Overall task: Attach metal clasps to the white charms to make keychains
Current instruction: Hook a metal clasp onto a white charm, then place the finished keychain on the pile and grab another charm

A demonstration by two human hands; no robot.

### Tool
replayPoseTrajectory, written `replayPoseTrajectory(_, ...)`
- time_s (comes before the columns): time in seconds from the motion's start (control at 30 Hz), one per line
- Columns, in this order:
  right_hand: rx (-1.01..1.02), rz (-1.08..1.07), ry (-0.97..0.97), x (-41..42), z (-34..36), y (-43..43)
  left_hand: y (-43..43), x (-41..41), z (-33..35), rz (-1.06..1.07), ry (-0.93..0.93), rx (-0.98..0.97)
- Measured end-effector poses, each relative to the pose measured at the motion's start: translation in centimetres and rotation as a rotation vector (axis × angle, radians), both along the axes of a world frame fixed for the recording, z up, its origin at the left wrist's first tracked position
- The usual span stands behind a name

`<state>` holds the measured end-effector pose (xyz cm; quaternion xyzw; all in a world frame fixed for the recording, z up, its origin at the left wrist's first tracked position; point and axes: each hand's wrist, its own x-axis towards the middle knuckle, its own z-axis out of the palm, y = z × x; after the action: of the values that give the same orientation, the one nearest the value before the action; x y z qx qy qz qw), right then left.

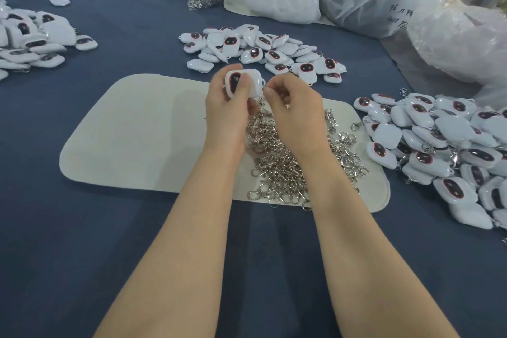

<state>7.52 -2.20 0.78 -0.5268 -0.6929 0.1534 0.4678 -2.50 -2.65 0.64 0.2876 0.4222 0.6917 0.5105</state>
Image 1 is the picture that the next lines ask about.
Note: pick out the person's left hand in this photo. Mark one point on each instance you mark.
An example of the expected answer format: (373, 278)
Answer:
(226, 116)

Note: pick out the person's right hand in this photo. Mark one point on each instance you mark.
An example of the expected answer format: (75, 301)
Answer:
(301, 118)

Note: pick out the white charm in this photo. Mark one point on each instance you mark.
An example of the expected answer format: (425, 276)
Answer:
(247, 80)

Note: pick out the person's left forearm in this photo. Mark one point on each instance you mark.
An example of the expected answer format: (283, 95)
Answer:
(178, 262)

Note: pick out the person's right forearm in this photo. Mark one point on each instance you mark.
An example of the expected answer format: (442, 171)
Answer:
(384, 262)

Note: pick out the cream felt work mat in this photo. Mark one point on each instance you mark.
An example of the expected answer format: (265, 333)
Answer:
(128, 136)

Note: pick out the crumpled clear plastic bag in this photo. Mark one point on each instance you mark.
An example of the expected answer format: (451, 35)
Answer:
(474, 41)

